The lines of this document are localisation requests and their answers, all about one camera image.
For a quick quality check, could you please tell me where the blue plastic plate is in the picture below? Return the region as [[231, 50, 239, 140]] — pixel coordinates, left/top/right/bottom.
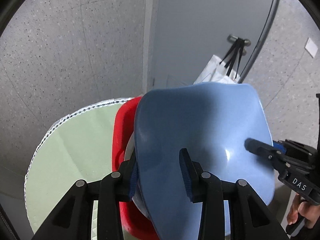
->
[[134, 82, 275, 239]]

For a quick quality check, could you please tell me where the red plastic bin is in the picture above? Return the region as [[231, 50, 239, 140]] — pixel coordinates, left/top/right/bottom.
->
[[111, 96, 161, 240]]

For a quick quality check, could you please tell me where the grey door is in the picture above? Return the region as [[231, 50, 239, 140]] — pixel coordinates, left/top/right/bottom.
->
[[143, 0, 279, 92]]

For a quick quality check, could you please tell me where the metal door handle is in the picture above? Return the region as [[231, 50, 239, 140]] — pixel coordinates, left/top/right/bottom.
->
[[227, 34, 252, 56]]

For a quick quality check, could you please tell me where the person's right hand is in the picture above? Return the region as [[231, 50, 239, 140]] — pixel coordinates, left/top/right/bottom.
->
[[287, 194, 320, 229]]

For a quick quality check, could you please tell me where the large steel bowl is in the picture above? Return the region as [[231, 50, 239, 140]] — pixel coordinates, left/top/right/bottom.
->
[[124, 133, 150, 220]]

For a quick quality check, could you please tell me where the white wall paper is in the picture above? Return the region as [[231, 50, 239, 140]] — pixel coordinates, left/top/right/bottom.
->
[[305, 38, 318, 58]]

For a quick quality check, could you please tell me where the green round table mat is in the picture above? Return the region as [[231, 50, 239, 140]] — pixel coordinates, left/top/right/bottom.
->
[[24, 98, 128, 232]]

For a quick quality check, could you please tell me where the white tote bag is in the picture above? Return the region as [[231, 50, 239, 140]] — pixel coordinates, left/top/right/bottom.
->
[[194, 38, 245, 84]]

